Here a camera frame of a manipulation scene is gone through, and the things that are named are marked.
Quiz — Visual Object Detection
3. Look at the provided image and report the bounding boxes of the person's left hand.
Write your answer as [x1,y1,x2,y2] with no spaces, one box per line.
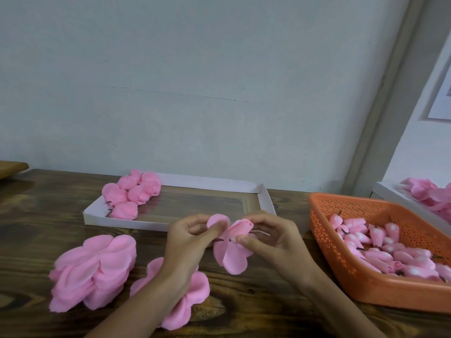
[159,213,228,287]

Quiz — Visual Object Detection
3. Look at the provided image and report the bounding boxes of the person's right hand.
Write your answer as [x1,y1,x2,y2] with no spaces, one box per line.
[236,211,319,287]

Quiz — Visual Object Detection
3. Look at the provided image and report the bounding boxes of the white shallow tray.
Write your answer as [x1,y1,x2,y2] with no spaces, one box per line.
[83,173,276,231]

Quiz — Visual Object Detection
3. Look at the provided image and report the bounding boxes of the stack of pink petals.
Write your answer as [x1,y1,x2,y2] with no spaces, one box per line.
[48,234,138,313]
[130,257,211,331]

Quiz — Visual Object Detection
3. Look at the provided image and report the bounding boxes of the pink petal flower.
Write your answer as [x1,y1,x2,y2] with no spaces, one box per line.
[140,171,163,197]

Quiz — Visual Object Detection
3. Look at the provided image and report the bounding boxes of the group of finished pink roses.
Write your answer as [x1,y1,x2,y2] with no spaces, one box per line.
[101,169,163,221]

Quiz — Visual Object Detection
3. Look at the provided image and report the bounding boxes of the pink rose buds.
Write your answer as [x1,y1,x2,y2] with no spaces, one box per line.
[329,213,451,281]

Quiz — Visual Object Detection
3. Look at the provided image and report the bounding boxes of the pile of pink petals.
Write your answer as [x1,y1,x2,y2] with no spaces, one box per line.
[400,177,451,224]

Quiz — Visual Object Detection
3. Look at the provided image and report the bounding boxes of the person's left forearm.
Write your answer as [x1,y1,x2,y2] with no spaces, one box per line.
[86,271,193,338]

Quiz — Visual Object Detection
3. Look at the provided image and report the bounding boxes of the person's right forearm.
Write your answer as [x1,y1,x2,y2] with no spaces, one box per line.
[292,267,387,338]

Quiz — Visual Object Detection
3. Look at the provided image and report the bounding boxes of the orange plastic basket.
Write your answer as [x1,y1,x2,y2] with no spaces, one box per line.
[308,192,451,313]

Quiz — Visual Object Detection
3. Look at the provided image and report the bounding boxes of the white paper notice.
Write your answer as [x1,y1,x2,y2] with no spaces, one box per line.
[428,63,451,122]

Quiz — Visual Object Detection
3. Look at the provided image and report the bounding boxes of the grey door frame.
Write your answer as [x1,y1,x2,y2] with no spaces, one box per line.
[345,0,451,196]

